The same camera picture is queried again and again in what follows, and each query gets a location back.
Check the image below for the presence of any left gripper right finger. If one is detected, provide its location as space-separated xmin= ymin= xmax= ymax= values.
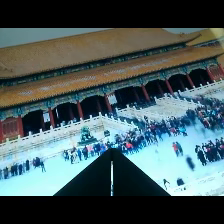
xmin=112 ymin=148 xmax=172 ymax=197

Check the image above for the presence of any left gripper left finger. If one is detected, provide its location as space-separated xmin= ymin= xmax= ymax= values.
xmin=53 ymin=148 xmax=113 ymax=197

